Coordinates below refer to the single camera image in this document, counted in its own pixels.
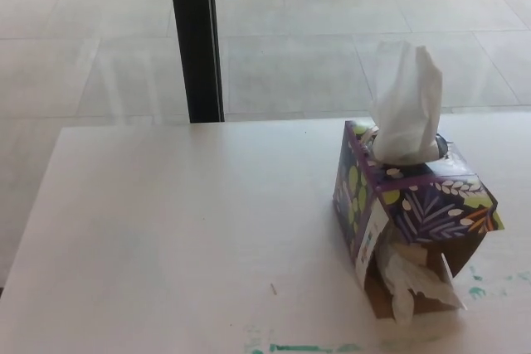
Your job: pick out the crumpled white tissue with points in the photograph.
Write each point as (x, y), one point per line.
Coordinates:
(408, 283)

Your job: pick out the black window frame post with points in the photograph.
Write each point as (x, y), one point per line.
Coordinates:
(193, 39)

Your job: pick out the purple floral tissue box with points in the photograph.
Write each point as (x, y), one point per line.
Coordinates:
(431, 209)

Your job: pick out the white pulled tissue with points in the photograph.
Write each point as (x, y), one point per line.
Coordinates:
(408, 105)

